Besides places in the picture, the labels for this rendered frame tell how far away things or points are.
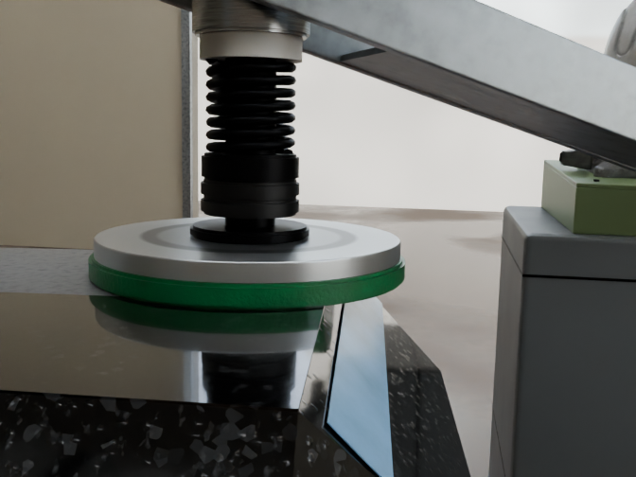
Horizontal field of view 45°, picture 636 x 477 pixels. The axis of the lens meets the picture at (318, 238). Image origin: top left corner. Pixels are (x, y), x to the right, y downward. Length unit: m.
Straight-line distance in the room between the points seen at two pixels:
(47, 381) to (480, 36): 0.35
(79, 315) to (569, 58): 0.36
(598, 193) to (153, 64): 4.67
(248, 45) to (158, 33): 5.09
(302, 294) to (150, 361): 0.12
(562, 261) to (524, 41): 0.62
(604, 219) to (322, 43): 0.64
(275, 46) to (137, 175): 5.14
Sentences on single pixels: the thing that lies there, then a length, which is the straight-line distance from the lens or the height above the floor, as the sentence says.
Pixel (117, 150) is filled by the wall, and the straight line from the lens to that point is 5.68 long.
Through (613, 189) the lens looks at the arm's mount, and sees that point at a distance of 1.15.
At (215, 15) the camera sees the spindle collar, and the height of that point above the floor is 1.01.
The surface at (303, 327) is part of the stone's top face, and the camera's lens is 0.40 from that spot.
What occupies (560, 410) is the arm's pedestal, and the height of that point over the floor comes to 0.54.
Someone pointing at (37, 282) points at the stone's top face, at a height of 0.84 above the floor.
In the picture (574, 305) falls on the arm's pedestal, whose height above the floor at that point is 0.70.
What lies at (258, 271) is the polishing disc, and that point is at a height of 0.86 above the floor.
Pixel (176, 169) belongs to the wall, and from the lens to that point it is 5.53.
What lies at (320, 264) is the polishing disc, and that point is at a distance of 0.45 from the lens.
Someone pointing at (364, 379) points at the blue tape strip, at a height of 0.82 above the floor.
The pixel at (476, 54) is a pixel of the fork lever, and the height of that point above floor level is 1.00.
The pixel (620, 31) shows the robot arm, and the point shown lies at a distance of 1.30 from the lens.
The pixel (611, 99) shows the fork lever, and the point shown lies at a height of 0.97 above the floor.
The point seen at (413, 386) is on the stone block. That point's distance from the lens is 0.49.
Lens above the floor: 0.95
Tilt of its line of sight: 9 degrees down
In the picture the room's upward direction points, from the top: 1 degrees clockwise
